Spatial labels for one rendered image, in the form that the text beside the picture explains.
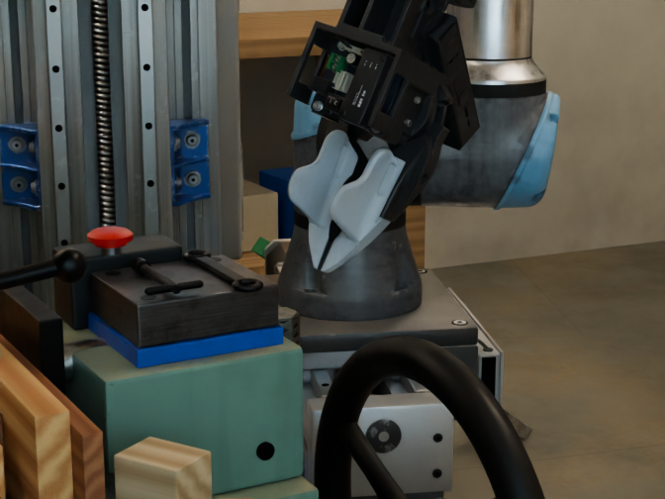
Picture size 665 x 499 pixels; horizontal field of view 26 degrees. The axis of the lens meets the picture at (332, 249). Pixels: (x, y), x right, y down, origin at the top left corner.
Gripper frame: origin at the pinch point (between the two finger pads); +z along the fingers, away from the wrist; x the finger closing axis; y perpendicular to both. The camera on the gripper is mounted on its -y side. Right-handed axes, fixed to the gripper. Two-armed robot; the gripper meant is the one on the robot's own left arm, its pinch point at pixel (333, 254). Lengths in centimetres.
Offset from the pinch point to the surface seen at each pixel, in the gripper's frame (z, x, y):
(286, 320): 5.0, 0.9, 3.8
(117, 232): 3.8, -9.8, 10.2
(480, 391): 4.0, 14.4, 1.1
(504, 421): 5.0, 16.7, 1.3
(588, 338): 10, -98, -295
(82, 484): 15.6, 4.4, 21.7
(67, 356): 11.9, -7.1, 13.3
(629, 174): -44, -141, -380
